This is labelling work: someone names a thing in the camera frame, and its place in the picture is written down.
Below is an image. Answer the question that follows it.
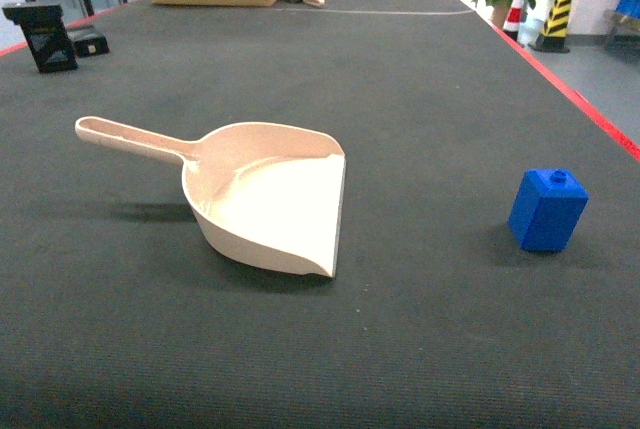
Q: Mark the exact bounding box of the blue plastic block part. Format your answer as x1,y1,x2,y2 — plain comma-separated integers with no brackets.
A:
508,168,590,252

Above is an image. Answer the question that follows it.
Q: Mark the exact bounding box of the flat black box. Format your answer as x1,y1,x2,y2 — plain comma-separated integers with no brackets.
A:
67,25,110,58

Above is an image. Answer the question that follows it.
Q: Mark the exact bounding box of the beige plastic dustpan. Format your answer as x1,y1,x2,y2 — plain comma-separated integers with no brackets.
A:
75,116,346,278

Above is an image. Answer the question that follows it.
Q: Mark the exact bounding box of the yellow black traffic cone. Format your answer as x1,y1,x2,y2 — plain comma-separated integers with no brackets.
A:
528,0,572,54

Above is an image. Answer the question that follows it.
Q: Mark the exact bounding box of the black stand box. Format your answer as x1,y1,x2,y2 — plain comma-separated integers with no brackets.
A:
2,2,78,73

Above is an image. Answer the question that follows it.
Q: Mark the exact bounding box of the red white traffic cone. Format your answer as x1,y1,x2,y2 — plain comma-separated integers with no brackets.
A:
502,0,525,42

